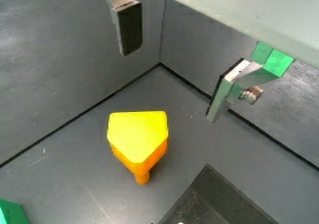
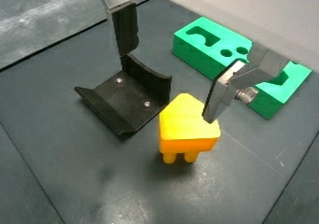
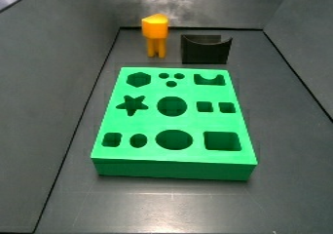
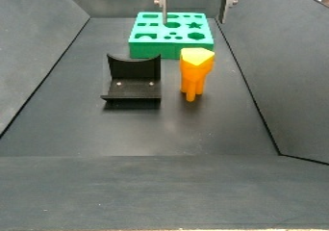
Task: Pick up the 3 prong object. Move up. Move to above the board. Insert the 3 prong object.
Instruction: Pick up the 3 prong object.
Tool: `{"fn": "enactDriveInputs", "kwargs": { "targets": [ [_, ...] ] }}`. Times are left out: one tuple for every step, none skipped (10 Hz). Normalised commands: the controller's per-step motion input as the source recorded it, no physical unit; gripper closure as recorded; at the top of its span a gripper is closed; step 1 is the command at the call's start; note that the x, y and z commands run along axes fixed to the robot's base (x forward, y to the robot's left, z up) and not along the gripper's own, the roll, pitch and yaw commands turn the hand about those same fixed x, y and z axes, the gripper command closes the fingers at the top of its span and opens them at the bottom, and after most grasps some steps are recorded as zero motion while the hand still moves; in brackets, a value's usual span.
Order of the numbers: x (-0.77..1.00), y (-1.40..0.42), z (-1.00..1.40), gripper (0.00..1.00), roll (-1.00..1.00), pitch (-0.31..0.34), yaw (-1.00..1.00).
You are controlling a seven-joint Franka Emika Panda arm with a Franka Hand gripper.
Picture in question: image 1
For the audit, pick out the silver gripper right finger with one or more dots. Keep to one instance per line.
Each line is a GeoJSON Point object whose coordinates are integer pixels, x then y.
{"type": "Point", "coordinates": [239, 83]}

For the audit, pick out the green foam shape board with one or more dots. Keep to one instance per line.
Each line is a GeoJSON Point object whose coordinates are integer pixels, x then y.
{"type": "Point", "coordinates": [12, 213]}

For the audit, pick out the orange three prong block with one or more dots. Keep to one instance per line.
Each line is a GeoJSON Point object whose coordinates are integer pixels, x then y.
{"type": "Point", "coordinates": [138, 137]}

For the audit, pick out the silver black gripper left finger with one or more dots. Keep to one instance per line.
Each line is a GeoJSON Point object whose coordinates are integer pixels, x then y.
{"type": "Point", "coordinates": [126, 14]}

